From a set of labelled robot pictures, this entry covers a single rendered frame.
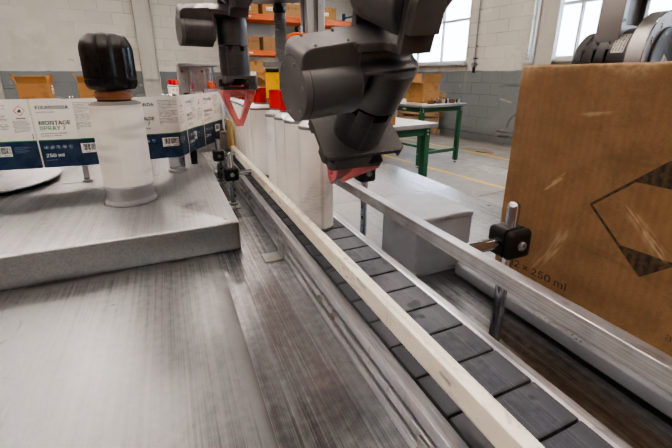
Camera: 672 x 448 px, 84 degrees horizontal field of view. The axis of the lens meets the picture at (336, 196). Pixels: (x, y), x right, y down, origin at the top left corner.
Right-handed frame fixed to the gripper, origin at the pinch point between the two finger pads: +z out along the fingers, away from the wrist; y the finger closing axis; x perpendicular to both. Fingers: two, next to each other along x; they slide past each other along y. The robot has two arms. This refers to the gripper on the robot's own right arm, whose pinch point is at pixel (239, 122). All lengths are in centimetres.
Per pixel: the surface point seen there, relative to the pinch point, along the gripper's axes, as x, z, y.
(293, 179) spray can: 4.3, 7.6, 21.6
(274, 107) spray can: 4.8, -3.4, 10.2
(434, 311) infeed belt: 9, 14, 54
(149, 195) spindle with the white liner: -18.6, 12.6, 3.0
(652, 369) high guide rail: 9, 7, 72
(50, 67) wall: -183, -31, -739
